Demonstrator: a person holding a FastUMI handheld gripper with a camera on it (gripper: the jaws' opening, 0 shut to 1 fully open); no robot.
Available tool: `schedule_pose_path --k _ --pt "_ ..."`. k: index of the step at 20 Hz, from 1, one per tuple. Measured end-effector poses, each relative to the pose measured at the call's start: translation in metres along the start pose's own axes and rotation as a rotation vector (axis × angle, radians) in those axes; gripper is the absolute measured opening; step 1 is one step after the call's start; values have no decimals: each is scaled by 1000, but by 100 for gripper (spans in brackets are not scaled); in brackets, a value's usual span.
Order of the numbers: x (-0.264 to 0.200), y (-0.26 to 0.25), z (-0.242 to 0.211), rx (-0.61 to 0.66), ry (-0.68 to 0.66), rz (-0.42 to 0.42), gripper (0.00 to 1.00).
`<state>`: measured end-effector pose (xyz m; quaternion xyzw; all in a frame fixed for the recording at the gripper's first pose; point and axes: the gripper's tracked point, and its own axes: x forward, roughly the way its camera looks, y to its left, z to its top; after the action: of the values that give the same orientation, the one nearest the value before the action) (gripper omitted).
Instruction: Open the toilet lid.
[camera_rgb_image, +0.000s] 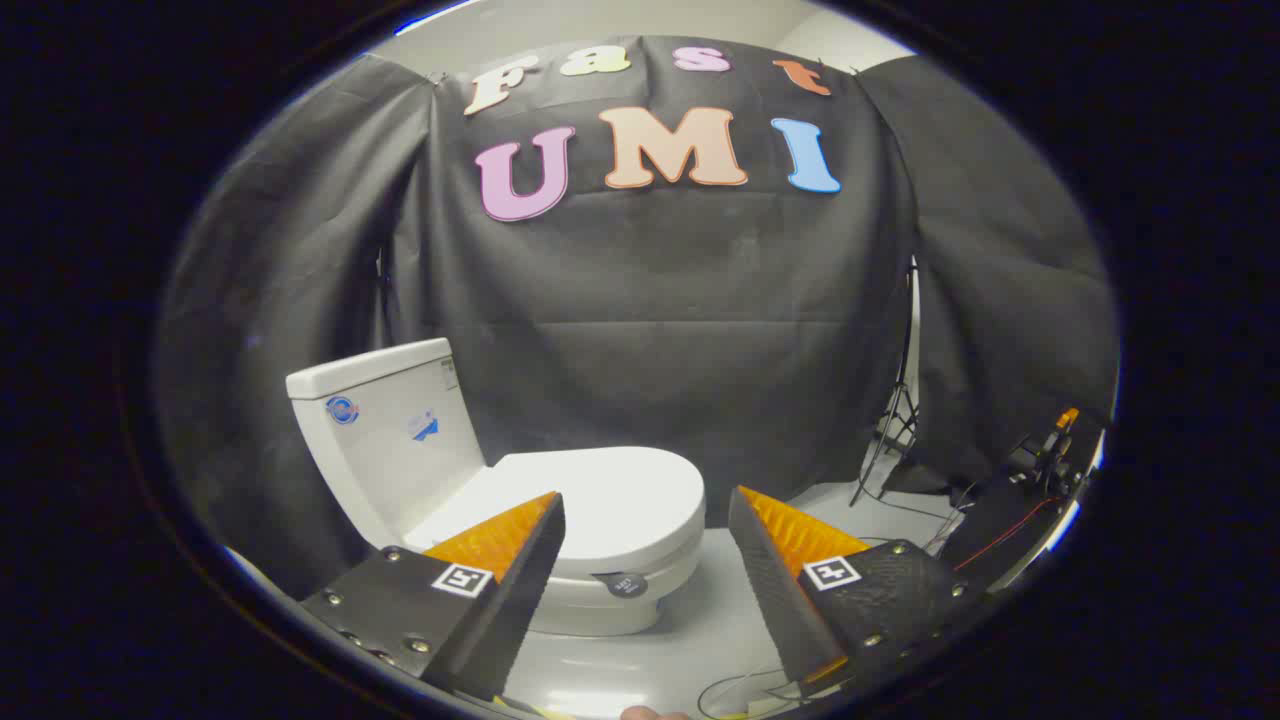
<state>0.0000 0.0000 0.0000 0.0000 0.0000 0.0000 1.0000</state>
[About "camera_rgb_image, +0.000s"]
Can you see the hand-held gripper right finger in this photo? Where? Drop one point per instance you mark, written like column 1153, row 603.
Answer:
column 780, row 600

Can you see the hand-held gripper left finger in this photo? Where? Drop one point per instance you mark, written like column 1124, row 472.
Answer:
column 520, row 590

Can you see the white toilet lid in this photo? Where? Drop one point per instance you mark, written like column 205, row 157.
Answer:
column 620, row 500

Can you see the white toilet seat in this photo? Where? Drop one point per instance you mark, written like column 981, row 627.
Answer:
column 672, row 583

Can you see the white toilet tank and bowl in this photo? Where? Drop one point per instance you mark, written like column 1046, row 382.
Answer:
column 390, row 450

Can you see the black tripod stand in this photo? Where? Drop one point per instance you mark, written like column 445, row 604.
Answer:
column 905, row 400

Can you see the black and orange device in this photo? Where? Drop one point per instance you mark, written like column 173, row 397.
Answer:
column 1050, row 450

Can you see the black backdrop cloth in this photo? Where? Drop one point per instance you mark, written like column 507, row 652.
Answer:
column 650, row 300

